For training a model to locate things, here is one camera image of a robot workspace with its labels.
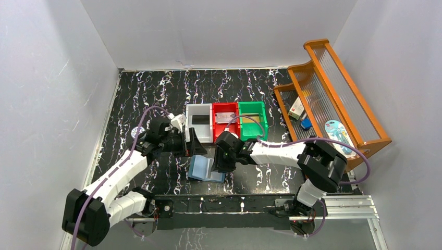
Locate blue card holder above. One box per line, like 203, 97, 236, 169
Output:
188, 155, 225, 183

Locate green plastic bin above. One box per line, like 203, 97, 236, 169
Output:
238, 102, 268, 141

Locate red plastic bin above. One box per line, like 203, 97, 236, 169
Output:
212, 103, 239, 142

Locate white plastic bin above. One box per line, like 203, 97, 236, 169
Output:
185, 103, 213, 143

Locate white credit card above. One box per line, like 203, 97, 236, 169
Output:
215, 112, 236, 124

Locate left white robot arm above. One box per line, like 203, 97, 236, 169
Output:
62, 114, 207, 246

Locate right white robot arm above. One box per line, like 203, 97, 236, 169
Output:
211, 131, 348, 216

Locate black card in white bin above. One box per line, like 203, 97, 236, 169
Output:
191, 115, 211, 125

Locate gold card in green bin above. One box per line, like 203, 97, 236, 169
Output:
242, 113, 261, 123

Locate blue round tape tin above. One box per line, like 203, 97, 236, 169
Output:
131, 127, 145, 140

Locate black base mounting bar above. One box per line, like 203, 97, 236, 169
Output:
154, 194, 308, 230

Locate small red white box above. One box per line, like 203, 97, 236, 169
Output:
288, 97, 306, 120

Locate small blue object on shelf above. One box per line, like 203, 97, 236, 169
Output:
300, 118, 312, 130

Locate orange wooden shelf rack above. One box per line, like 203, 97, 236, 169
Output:
274, 39, 391, 158

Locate blue blister pack toy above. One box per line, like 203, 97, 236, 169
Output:
324, 120, 356, 158

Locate aluminium rail frame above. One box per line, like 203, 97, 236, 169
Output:
60, 195, 389, 250

